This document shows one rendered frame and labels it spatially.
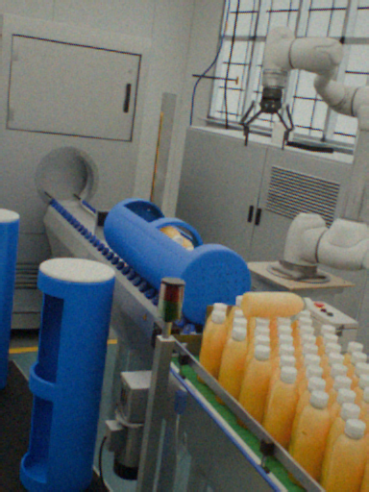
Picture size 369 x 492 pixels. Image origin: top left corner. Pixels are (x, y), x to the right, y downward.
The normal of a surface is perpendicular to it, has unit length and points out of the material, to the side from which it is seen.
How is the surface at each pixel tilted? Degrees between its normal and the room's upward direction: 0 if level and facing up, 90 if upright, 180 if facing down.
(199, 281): 90
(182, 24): 90
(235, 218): 90
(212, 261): 90
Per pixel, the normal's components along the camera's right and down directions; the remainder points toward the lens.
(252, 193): -0.85, 0.01
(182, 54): 0.51, 0.28
